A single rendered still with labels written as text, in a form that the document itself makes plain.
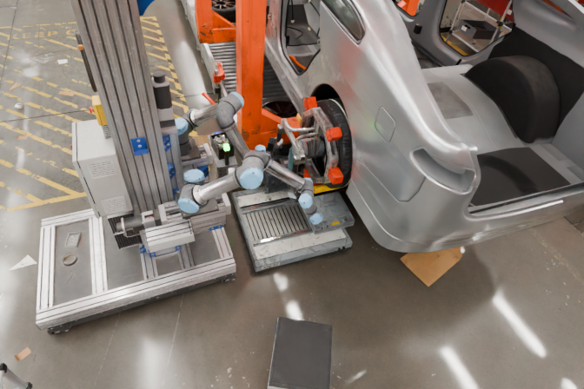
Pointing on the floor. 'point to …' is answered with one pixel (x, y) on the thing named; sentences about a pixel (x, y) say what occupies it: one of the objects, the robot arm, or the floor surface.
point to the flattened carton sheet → (431, 263)
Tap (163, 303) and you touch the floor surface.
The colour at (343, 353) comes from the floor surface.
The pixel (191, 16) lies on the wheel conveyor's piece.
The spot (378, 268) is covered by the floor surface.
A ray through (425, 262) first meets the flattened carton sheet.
